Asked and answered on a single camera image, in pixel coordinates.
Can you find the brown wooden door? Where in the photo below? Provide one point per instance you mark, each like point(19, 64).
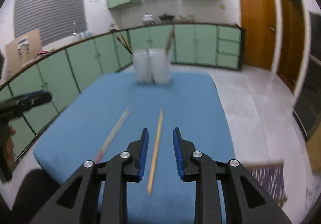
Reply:
point(258, 18)

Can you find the cardboard box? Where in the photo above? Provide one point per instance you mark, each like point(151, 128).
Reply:
point(313, 147)

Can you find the grey window blind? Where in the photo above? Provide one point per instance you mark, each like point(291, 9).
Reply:
point(53, 18)

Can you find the light wooden chopstick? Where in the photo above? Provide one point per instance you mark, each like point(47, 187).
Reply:
point(155, 153)

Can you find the person's left hand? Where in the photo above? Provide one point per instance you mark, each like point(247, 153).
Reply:
point(7, 145)

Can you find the chrome kitchen faucet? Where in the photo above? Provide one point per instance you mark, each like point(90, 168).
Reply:
point(75, 29)

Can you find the black glass cabinet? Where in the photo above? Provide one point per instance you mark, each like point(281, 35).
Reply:
point(307, 107)

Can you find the purple patterned basket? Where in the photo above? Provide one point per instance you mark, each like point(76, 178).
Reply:
point(270, 176)

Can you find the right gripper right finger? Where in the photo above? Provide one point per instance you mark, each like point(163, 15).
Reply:
point(183, 151)

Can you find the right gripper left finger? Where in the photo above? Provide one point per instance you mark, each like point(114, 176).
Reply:
point(134, 168)

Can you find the blue table cloth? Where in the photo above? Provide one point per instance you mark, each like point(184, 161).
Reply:
point(189, 102)

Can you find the pale chopstick red end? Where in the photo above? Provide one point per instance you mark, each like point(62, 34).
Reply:
point(111, 136)

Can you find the open wooden doorway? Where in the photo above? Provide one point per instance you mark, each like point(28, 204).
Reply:
point(292, 44)

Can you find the white cooking pot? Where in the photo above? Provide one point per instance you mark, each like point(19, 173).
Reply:
point(148, 19)

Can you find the brown cardboard board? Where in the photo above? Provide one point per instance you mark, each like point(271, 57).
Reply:
point(23, 51)

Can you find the green lower kitchen cabinets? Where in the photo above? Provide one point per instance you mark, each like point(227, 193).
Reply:
point(68, 71)

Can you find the black wok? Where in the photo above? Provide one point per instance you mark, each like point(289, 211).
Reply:
point(166, 18)

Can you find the white double utensil holder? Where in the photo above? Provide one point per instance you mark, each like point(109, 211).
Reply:
point(152, 65)

